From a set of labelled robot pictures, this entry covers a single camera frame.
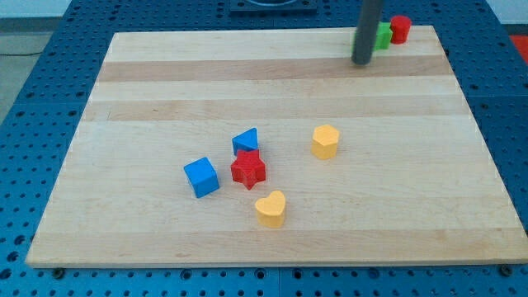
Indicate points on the red star block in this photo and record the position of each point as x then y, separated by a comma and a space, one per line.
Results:
248, 168

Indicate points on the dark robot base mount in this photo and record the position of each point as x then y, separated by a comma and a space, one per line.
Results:
236, 6

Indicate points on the yellow heart block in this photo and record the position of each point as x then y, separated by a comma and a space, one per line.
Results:
270, 210

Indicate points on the blue triangle block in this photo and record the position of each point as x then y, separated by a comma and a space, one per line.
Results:
246, 141

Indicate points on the wooden board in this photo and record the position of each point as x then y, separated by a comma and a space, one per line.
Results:
271, 148

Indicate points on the blue cube block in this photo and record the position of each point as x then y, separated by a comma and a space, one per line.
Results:
202, 177

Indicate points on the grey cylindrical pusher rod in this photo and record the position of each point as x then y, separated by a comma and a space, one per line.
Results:
365, 36

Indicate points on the green block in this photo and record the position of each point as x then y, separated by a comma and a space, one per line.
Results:
383, 36

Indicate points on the red cylinder block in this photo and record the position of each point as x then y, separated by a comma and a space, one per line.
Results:
400, 25

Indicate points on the yellow hexagon block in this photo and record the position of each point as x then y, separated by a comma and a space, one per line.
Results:
325, 141

